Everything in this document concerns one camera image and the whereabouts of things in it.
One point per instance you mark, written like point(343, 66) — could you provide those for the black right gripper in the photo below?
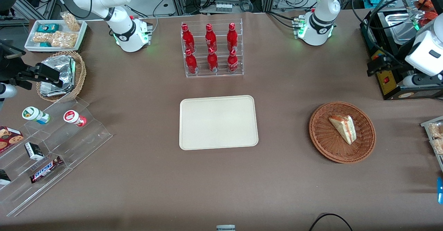
point(10, 71)

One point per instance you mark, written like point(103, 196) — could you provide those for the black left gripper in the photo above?
point(395, 64)

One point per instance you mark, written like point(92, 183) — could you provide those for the triangular sandwich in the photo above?
point(344, 129)

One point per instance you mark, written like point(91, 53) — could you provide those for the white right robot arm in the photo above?
point(121, 27)

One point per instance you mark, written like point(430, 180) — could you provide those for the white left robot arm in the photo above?
point(320, 6)

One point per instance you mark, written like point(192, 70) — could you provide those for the tan wicker basket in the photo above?
point(80, 73)

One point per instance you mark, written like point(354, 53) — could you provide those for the white rectangular snack tray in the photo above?
point(31, 46)

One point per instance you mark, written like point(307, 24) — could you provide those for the round brown wicker basket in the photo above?
point(322, 137)

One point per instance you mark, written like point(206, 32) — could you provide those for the cream rectangular serving tray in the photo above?
point(218, 123)

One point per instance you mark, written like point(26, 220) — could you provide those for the silver foil wrapped package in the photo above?
point(52, 91)
point(59, 66)

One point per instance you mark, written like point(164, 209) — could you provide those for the black yellow food warmer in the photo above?
point(389, 85)

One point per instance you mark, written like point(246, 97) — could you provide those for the small teal snack packet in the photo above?
point(45, 44)

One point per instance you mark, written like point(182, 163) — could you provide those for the clear bag of crackers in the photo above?
point(42, 37)
point(64, 39)
point(436, 130)
point(71, 21)
point(439, 146)

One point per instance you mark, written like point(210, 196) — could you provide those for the green lid yogurt cup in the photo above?
point(33, 114)

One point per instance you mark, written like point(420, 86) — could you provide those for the red lid yogurt cup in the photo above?
point(72, 117)

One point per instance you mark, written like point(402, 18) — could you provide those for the steel food pan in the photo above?
point(398, 27)

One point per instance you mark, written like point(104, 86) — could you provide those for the teal snack box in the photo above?
point(47, 28)

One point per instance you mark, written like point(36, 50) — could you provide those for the red cookie box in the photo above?
point(8, 137)

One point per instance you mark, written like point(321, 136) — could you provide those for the clear acrylic tiered stand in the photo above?
point(79, 144)

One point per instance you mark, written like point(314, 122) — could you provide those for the orange fried food piece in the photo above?
point(429, 16)
point(425, 3)

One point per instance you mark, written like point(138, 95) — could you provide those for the small black white carton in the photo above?
point(33, 150)

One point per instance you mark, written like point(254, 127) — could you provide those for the brown snickers bar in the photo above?
point(45, 169)

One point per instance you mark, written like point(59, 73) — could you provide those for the black snack packet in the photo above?
point(4, 177)

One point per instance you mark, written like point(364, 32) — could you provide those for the blue plastic object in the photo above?
point(440, 191)

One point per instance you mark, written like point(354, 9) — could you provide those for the red cola bottle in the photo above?
point(232, 63)
point(188, 39)
point(210, 39)
point(232, 37)
point(212, 61)
point(191, 63)

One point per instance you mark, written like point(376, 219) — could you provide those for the brown table cover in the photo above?
point(155, 189)

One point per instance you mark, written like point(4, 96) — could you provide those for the clear acrylic bottle rack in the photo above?
point(221, 74)

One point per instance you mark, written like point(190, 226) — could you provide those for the white power strip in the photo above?
point(224, 7)

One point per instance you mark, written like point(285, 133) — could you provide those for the grey metal clamp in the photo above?
point(225, 228)

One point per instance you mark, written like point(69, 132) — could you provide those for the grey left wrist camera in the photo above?
point(409, 81)

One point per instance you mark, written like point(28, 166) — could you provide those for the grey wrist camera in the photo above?
point(409, 81)
point(7, 91)

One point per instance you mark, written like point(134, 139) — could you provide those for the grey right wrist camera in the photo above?
point(7, 91)

